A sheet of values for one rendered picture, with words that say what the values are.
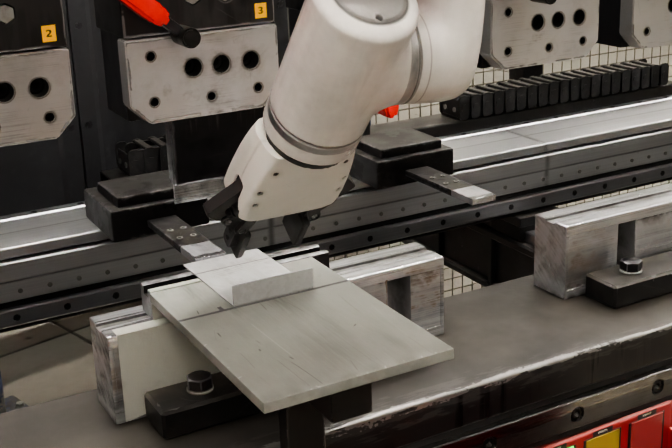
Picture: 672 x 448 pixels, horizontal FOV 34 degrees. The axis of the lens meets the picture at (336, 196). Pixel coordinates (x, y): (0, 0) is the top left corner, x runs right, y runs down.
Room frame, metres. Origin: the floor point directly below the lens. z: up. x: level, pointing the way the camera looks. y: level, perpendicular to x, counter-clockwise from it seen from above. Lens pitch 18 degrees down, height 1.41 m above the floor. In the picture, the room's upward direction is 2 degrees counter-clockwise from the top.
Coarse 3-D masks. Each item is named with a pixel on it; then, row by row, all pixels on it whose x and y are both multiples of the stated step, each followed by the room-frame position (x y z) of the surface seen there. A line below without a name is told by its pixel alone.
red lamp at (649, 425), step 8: (656, 416) 1.02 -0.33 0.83; (632, 424) 1.00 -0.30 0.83; (640, 424) 1.00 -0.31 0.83; (648, 424) 1.01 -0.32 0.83; (656, 424) 1.02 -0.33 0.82; (632, 432) 1.00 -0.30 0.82; (640, 432) 1.00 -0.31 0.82; (648, 432) 1.01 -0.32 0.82; (656, 432) 1.02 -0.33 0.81; (632, 440) 1.00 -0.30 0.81; (640, 440) 1.00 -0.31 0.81; (648, 440) 1.01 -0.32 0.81; (656, 440) 1.02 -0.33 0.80
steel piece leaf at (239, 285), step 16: (208, 272) 1.04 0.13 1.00; (224, 272) 1.04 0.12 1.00; (240, 272) 1.03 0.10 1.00; (256, 272) 1.03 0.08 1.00; (272, 272) 1.03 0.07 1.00; (288, 272) 1.03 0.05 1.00; (304, 272) 0.98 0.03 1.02; (224, 288) 0.99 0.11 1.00; (240, 288) 0.95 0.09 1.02; (256, 288) 0.96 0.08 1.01; (272, 288) 0.97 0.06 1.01; (288, 288) 0.98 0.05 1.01; (304, 288) 0.98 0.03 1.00; (240, 304) 0.95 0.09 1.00
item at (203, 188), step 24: (192, 120) 1.03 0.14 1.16; (216, 120) 1.04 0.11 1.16; (240, 120) 1.05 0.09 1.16; (168, 144) 1.03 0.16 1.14; (192, 144) 1.03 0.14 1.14; (216, 144) 1.04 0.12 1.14; (192, 168) 1.03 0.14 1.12; (216, 168) 1.04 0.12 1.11; (192, 192) 1.03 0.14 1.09; (216, 192) 1.05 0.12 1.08
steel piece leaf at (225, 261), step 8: (256, 248) 1.10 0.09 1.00; (224, 256) 1.08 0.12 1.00; (232, 256) 1.08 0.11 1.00; (248, 256) 1.08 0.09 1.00; (256, 256) 1.08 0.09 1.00; (264, 256) 1.08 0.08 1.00; (184, 264) 1.06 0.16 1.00; (192, 264) 1.06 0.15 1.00; (200, 264) 1.06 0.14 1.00; (208, 264) 1.06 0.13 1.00; (216, 264) 1.06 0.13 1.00; (224, 264) 1.06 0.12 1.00; (232, 264) 1.06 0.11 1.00; (192, 272) 1.04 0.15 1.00; (200, 272) 1.04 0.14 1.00
